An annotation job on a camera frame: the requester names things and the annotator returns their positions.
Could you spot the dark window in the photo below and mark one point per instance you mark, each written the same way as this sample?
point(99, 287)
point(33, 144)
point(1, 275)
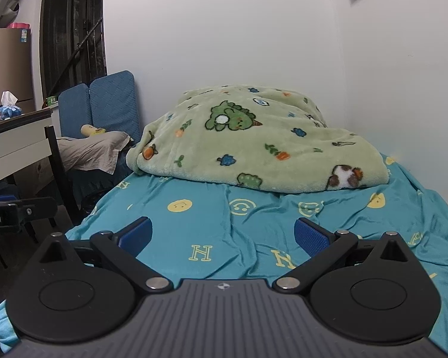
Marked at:
point(71, 33)

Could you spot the black chair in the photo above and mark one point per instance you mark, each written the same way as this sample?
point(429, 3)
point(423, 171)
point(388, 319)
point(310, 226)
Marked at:
point(58, 164)

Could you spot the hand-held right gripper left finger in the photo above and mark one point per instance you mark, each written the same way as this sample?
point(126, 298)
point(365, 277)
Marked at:
point(138, 231)

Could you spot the green printed fleece blanket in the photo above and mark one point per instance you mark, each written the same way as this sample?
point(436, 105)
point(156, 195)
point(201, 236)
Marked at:
point(246, 138)

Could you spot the pink lid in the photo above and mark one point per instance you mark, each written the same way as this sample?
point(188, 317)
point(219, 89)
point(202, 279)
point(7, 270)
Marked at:
point(18, 25)

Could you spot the grey pillow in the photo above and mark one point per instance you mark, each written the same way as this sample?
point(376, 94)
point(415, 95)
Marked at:
point(93, 149)

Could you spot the large blue quilted cushion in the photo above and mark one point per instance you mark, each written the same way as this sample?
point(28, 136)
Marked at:
point(114, 100)

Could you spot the brown refrigerator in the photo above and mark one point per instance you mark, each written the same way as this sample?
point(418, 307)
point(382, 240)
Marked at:
point(11, 63)

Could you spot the blue tissue box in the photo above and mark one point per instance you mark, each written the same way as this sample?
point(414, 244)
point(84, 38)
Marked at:
point(8, 110)

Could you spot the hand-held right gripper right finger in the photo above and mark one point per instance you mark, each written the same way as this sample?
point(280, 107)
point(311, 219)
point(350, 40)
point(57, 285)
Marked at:
point(310, 236)

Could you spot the teal printed bed sheet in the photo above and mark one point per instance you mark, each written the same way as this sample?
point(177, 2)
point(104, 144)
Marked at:
point(209, 231)

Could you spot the cardboard box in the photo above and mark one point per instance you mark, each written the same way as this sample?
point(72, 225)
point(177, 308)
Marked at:
point(33, 175)

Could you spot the white desk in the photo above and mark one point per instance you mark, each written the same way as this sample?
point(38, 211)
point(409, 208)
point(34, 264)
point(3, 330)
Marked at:
point(11, 138)

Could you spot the small blue quilted cushion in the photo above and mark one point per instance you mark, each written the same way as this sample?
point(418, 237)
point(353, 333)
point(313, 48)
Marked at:
point(74, 108)

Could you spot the yellow plush toy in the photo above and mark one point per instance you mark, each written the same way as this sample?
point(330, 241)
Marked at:
point(91, 130)

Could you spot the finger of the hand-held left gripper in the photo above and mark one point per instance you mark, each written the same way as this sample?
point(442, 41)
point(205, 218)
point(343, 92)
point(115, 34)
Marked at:
point(37, 209)

